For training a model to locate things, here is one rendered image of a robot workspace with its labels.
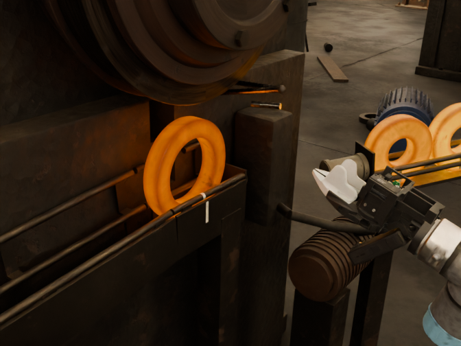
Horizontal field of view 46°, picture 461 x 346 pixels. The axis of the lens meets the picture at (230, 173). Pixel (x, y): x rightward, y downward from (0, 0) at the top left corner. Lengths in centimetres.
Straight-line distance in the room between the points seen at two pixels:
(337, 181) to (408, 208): 12
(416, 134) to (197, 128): 51
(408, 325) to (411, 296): 16
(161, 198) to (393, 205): 36
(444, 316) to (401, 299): 106
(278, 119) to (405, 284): 113
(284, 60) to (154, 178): 49
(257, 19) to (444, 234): 42
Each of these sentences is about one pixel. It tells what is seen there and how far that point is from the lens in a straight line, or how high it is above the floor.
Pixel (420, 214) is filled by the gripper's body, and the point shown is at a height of 75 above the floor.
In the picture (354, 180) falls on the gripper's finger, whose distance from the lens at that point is 94.
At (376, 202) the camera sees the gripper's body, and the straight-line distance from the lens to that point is 88.
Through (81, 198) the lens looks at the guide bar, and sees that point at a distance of 86.
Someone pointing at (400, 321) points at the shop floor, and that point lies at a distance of 189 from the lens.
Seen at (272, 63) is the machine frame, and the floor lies 87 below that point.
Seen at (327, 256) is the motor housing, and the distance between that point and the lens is 115.
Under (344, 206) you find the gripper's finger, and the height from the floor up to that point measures 73.
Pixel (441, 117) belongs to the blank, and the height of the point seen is 77.
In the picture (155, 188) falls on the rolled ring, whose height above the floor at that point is 75.
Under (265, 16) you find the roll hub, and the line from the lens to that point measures 83.
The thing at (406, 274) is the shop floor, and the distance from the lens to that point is 212.
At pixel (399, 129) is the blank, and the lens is 120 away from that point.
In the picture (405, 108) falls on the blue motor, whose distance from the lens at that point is 291.
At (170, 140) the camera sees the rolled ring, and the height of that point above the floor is 82.
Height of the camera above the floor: 114
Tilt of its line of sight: 24 degrees down
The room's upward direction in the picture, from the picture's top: 2 degrees clockwise
